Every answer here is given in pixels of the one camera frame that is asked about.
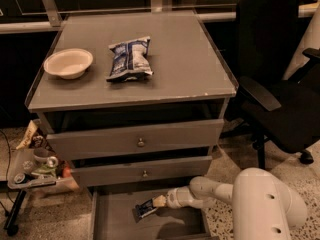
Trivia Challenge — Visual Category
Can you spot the grey top drawer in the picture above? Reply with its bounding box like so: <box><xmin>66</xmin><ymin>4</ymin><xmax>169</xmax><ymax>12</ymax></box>
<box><xmin>47</xmin><ymin>119</ymin><xmax>224</xmax><ymax>160</ymax></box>

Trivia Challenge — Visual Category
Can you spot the blue white chip bag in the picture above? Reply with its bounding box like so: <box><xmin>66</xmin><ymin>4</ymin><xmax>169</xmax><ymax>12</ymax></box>
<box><xmin>106</xmin><ymin>36</ymin><xmax>153</xmax><ymax>82</ymax></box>

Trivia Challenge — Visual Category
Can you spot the clear plastic bin of items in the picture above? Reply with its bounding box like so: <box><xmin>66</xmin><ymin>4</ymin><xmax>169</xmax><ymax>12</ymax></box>
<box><xmin>8</xmin><ymin>119</ymin><xmax>80</xmax><ymax>196</ymax></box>

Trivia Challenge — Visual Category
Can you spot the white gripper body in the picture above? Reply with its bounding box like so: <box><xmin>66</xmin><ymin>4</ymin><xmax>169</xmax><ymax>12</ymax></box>
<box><xmin>166</xmin><ymin>188</ymin><xmax>182</xmax><ymax>209</ymax></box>

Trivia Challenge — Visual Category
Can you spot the black office chair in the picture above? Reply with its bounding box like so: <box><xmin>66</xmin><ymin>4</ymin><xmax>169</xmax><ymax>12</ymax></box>
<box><xmin>231</xmin><ymin>0</ymin><xmax>320</xmax><ymax>168</ymax></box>

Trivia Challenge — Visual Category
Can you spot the white paper bowl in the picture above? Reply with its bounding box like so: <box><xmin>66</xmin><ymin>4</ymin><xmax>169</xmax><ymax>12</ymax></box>
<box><xmin>44</xmin><ymin>48</ymin><xmax>93</xmax><ymax>80</ymax></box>

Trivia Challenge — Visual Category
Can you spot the black folding stand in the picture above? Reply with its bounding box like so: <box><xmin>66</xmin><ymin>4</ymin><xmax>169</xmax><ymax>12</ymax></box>
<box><xmin>4</xmin><ymin>190</ymin><xmax>26</xmax><ymax>236</ymax></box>

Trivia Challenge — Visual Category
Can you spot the blue rxbar blueberry bar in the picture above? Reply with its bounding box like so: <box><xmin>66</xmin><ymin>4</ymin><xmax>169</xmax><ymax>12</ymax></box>
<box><xmin>134</xmin><ymin>199</ymin><xmax>157</xmax><ymax>220</ymax></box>

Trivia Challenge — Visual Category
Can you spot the grey three-drawer cabinet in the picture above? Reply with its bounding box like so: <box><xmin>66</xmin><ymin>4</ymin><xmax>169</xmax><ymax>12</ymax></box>
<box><xmin>24</xmin><ymin>10</ymin><xmax>240</xmax><ymax>240</ymax></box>

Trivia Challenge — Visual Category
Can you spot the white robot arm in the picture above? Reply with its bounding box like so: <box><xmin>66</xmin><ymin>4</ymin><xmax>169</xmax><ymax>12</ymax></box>
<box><xmin>165</xmin><ymin>0</ymin><xmax>319</xmax><ymax>240</ymax></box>

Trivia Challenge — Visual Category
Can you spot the grey open bottom drawer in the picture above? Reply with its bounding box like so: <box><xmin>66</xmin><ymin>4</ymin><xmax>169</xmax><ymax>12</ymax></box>
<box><xmin>89</xmin><ymin>178</ymin><xmax>213</xmax><ymax>240</ymax></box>

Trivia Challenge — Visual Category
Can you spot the grey middle drawer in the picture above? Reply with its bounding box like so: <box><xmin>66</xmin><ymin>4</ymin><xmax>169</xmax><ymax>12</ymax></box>
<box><xmin>71</xmin><ymin>156</ymin><xmax>212</xmax><ymax>187</ymax></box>

